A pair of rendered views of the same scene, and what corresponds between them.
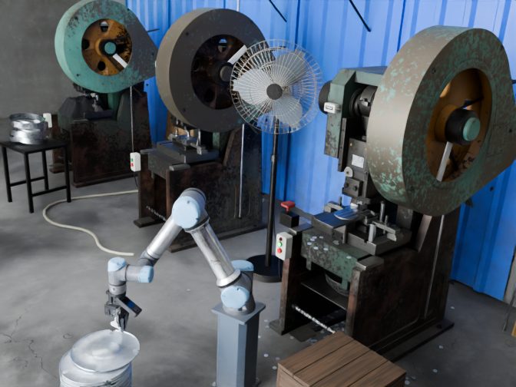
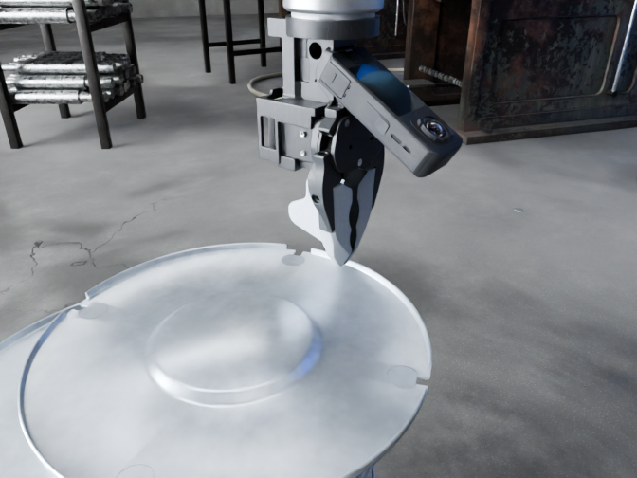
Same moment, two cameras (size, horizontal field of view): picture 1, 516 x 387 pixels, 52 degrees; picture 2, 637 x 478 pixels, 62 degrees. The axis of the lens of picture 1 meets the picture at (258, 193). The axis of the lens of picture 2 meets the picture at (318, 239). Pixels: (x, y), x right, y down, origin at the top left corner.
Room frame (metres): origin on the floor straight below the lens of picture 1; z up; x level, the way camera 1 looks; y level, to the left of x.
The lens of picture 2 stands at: (1.67, 0.45, 0.59)
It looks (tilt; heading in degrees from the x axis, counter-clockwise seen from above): 28 degrees down; 21
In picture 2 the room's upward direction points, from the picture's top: straight up
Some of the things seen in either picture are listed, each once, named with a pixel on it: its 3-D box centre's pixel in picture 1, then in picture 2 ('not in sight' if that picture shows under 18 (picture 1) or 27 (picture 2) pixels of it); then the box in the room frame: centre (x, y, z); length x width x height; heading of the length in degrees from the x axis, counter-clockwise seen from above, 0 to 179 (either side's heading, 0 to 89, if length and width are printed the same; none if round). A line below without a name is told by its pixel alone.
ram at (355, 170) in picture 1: (362, 164); not in sight; (2.62, -0.53, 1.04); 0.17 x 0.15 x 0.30; 130
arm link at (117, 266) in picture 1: (117, 271); not in sight; (2.07, 0.60, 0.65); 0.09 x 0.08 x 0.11; 86
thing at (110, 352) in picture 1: (105, 349); (234, 339); (1.94, 0.63, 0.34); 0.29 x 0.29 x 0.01
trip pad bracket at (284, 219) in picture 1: (289, 227); not in sight; (2.74, -0.18, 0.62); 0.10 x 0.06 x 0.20; 40
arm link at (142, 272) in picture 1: (140, 272); not in sight; (2.08, 0.50, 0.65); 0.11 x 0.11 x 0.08; 86
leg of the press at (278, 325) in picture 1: (336, 242); not in sight; (2.94, -0.49, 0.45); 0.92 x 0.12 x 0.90; 130
